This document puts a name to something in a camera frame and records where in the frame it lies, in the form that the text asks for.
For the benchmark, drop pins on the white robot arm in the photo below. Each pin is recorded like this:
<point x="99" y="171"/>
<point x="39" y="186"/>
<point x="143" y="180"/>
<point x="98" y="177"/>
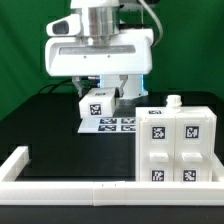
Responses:
<point x="92" y="41"/>

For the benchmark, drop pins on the white door panel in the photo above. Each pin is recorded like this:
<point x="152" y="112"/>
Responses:
<point x="193" y="148"/>
<point x="157" y="148"/>

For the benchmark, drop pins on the white U-shaped fence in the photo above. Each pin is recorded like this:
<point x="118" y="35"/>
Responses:
<point x="13" y="192"/>

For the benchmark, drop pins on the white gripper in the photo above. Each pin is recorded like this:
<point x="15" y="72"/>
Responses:
<point x="129" y="53"/>

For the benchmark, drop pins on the white marker base plate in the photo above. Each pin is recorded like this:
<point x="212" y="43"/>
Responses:
<point x="108" y="125"/>

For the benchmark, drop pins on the white cabinet body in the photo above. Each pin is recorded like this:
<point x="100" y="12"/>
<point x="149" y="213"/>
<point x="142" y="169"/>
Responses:
<point x="174" y="142"/>

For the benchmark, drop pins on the white block with markers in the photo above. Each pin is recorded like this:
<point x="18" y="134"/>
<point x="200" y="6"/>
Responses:
<point x="98" y="102"/>

